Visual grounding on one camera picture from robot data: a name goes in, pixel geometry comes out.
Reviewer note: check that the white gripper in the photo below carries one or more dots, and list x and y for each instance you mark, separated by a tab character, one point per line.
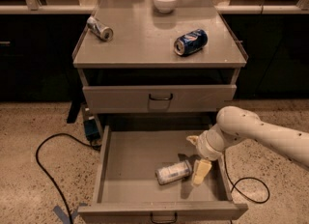
204	146

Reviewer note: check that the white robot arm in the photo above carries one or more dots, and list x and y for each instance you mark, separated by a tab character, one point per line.
234	125

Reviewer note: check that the open grey middle drawer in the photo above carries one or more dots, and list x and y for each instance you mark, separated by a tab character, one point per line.
127	190

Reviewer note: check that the grey metal drawer cabinet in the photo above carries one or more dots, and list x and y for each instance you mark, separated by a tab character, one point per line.
141	53

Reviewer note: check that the closed grey top drawer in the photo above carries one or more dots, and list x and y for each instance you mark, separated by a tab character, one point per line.
164	98

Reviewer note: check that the long beige back counter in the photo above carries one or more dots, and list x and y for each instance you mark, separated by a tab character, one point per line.
93	8

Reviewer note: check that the blue power adapter box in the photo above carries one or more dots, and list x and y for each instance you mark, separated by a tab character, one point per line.
91	130

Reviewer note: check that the blue Pepsi soda can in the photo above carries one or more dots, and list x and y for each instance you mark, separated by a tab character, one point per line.
191	42

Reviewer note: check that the blue tape cross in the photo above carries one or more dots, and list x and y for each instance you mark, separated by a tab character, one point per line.
64	217

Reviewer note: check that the silver soda can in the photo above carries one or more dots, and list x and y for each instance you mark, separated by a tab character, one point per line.
102	31

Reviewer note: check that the white ceramic bowl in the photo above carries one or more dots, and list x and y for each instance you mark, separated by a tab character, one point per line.
165	6

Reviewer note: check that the dark lower wall cabinets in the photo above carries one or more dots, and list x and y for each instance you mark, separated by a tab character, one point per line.
36	63

